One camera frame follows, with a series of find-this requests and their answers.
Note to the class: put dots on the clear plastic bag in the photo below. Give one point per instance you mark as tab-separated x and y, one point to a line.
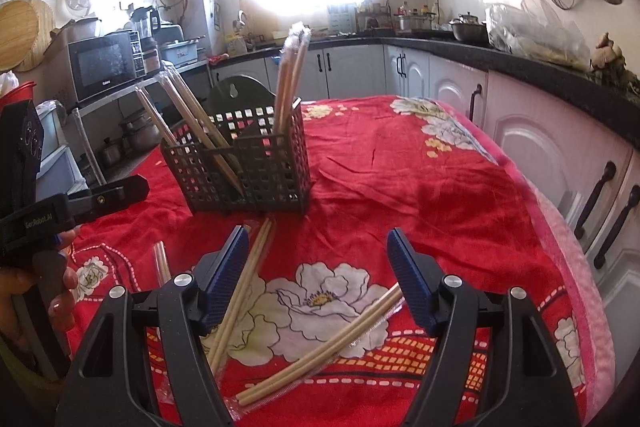
535	37

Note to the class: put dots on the ginger root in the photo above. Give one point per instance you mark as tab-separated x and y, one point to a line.
607	54

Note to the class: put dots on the grey perforated utensil basket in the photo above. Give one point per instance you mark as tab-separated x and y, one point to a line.
270	177

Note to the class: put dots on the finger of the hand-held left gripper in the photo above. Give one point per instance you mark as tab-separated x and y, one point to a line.
110	199

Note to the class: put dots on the red dish cloth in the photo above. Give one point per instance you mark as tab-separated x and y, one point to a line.
218	59

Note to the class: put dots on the pink quilted table cover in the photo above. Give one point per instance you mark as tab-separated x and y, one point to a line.
575	267

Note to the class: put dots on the black spice rack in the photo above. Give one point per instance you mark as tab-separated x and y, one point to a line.
372	19

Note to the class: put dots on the round wooden board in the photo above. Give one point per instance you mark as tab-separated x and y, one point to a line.
20	32

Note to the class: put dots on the small steel pot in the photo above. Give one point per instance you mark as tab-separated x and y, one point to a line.
110	153

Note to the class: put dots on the black microwave oven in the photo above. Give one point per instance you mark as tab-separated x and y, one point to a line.
100	64

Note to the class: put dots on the person's left hand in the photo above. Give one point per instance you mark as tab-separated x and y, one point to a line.
68	279

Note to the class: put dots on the cluster of sauce bottles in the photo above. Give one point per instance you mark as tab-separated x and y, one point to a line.
415	9

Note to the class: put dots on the steel pot with lid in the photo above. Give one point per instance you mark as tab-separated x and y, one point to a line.
134	119

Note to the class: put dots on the red plastic basin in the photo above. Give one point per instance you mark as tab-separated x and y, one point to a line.
22	93

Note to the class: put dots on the cooking oil bottle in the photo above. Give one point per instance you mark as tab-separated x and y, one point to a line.
236	43

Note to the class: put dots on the large steel pot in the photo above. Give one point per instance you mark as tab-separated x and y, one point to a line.
142	138

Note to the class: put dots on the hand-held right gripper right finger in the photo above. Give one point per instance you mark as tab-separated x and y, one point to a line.
407	277

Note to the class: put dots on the wooden chopsticks pair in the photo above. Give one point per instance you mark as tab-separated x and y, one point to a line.
90	152
152	117
182	109
284	82
299	62
246	287
320	349
227	172
161	262

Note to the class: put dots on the steel mixing bowl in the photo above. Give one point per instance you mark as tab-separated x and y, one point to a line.
467	32

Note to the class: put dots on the black blender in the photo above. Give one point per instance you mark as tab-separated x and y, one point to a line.
145	24

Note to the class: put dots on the black kitchen countertop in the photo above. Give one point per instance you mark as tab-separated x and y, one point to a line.
550	72

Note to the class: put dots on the grey kitchen shelf rack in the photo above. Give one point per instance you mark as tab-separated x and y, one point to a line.
120	93

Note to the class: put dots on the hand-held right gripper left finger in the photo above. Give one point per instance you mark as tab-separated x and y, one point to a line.
225	272

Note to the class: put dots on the red floral blanket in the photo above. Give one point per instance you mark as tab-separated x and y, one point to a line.
380	187

